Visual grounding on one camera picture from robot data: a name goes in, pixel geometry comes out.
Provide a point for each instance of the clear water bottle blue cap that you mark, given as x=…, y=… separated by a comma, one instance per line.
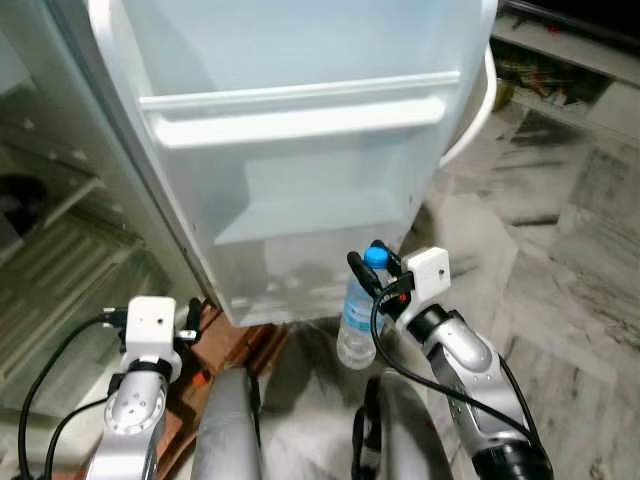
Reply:
x=355, y=330

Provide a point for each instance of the glossy fridge door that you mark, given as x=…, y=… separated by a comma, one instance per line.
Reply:
x=300, y=170

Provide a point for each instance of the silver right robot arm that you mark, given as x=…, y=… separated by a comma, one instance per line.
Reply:
x=465, y=355

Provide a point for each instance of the grey fridge body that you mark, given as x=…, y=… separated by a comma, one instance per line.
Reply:
x=70, y=260

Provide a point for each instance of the grey robot left leg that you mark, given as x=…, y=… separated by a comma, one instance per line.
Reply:
x=228, y=430

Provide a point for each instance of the grey robot leg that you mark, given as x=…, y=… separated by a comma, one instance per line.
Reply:
x=228, y=430
x=400, y=440

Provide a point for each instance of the grey robot right leg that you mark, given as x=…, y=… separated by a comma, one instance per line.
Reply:
x=400, y=440

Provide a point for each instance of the gold tin can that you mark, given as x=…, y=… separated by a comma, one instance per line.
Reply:
x=504, y=93

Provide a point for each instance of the white low shelf unit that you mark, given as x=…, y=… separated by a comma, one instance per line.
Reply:
x=590, y=60

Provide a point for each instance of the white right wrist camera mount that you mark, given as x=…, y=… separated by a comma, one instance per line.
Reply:
x=428, y=275

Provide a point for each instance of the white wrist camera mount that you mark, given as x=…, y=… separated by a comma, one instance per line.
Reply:
x=150, y=325
x=428, y=275

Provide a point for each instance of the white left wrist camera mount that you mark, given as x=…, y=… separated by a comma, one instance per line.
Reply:
x=150, y=325

